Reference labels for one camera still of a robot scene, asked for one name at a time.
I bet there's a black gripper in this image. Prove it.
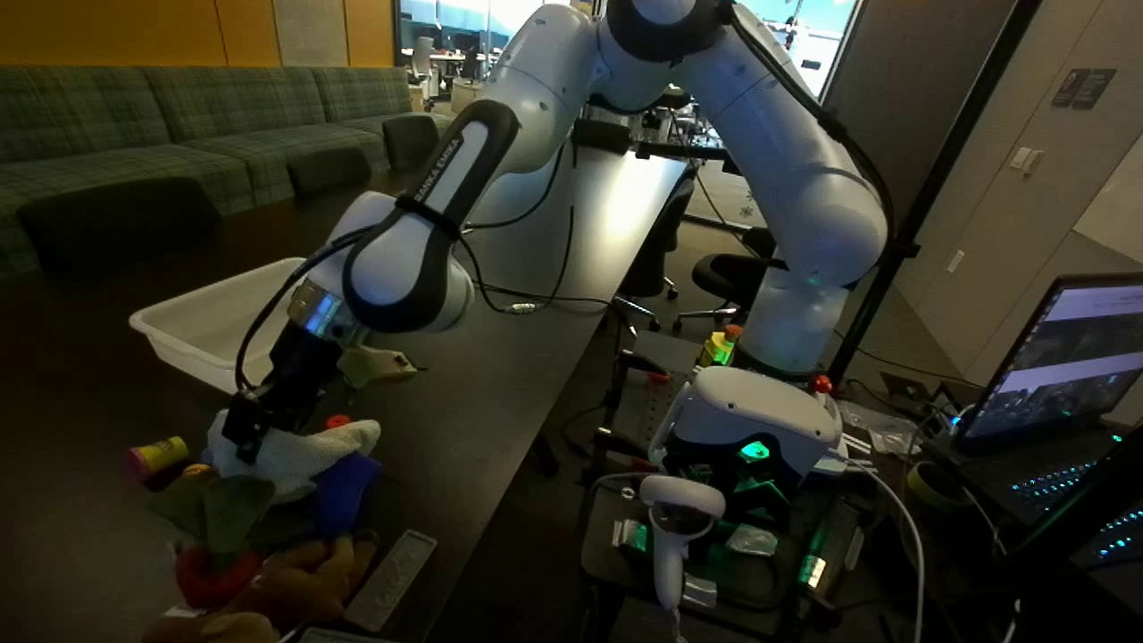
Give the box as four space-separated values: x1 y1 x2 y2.
220 283 357 463

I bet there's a blue plush toy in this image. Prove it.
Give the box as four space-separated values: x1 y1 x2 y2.
315 452 381 534

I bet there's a green plush toy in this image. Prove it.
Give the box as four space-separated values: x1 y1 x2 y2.
145 475 275 552

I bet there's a yellow red spool toy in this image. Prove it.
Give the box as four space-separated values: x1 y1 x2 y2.
130 436 188 480

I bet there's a brown plush toy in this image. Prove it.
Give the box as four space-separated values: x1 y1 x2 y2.
140 533 380 643

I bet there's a red plush ball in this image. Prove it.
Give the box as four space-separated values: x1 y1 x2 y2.
174 545 262 609

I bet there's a white towel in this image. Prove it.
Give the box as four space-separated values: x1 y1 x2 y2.
205 411 381 500

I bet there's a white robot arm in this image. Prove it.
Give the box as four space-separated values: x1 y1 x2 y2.
220 0 890 460

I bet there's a clear plastic bin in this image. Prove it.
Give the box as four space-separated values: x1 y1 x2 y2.
130 255 344 394

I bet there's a green plaid sofa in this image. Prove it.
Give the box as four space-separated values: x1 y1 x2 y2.
0 65 418 278

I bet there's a white VR controller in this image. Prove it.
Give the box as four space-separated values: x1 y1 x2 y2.
640 475 724 613

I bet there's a black office chair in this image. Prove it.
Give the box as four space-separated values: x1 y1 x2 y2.
688 254 769 322

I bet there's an open laptop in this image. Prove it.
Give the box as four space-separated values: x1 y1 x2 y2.
954 274 1143 567

